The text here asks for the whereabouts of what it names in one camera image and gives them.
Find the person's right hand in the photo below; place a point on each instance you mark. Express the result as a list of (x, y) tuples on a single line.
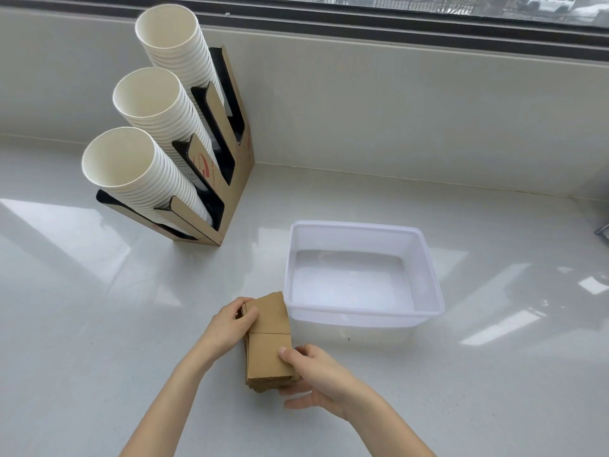
[(328, 380)]

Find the person's left hand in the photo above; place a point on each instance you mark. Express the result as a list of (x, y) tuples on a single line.
[(228, 330)]

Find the stack of brown cup sleeves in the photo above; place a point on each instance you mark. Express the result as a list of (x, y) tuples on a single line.
[(269, 352)]

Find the white plastic bin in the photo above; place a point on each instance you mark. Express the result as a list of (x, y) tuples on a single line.
[(352, 280)]

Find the person's left forearm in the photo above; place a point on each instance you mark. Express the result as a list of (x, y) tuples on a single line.
[(166, 409)]

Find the brown cardboard cup holder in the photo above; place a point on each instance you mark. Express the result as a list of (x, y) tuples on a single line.
[(238, 176)]

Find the stack of white paper cups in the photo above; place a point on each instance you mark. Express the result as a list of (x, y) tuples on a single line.
[(166, 28), (147, 95), (119, 157)]

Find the black metal fence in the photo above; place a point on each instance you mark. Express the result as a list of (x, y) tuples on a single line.
[(404, 2)]

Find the white off-road car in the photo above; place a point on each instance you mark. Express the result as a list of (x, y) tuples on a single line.
[(547, 2)]

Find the dark window frame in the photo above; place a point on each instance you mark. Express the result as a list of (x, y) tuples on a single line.
[(333, 23)]

